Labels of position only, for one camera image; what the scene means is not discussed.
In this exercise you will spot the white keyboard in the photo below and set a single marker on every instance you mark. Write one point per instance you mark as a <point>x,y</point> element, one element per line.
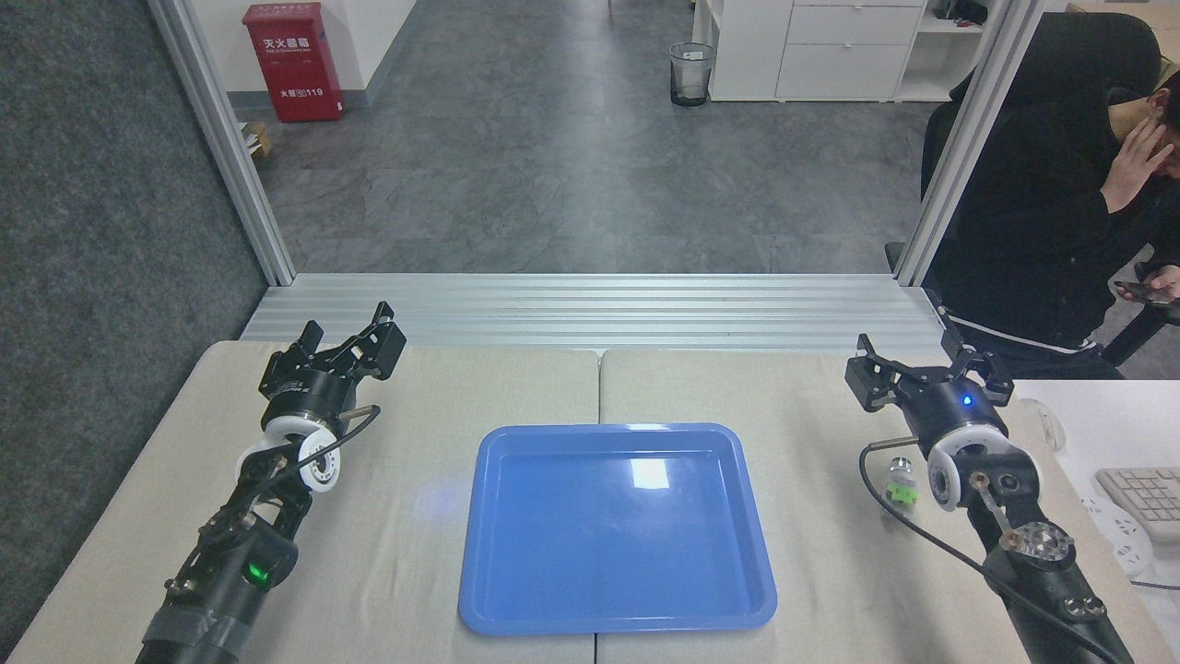
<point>1148,503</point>

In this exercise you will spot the person's right hand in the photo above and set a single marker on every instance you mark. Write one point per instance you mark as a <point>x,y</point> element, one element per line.
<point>1129,171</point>

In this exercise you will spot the person's left hand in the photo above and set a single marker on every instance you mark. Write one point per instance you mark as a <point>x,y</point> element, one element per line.
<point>1165,280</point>

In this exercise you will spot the silver aluminium rail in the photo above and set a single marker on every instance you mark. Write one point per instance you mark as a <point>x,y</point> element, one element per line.
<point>599,314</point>

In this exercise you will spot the black phone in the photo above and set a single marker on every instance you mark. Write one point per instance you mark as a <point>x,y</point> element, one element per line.
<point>1141,291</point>

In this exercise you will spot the white drawer cabinet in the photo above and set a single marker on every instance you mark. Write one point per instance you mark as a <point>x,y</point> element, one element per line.
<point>830,51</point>

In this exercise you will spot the silver aluminium post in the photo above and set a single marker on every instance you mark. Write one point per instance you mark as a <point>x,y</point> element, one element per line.
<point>968,138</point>
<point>226,148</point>

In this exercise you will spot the small cardboard box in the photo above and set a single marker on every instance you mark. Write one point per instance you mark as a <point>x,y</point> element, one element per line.
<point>254,138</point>

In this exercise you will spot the black office chair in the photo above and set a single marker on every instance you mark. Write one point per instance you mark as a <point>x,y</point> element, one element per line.
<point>1097,51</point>

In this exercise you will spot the person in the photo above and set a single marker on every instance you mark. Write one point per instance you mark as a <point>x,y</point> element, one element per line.
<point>1023,231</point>

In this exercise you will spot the white computer mouse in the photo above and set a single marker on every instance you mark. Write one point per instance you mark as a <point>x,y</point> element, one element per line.
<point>1051,426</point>

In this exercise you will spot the black mesh trash bin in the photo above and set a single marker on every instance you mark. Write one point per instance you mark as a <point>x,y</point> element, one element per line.
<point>691,74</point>

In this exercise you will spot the blue plastic tray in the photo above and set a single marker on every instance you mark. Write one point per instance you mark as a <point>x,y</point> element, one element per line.
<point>616,530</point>

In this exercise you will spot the red fire extinguisher box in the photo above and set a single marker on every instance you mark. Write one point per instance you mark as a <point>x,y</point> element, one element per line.
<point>293,63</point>

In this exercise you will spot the green and silver switch part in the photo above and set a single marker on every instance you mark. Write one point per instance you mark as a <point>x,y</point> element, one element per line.
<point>901,481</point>

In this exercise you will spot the white power strip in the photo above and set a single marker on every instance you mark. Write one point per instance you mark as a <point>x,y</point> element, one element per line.
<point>1120,539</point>

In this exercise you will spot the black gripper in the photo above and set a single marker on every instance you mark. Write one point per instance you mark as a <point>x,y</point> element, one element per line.
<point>959,410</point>
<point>312,391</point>

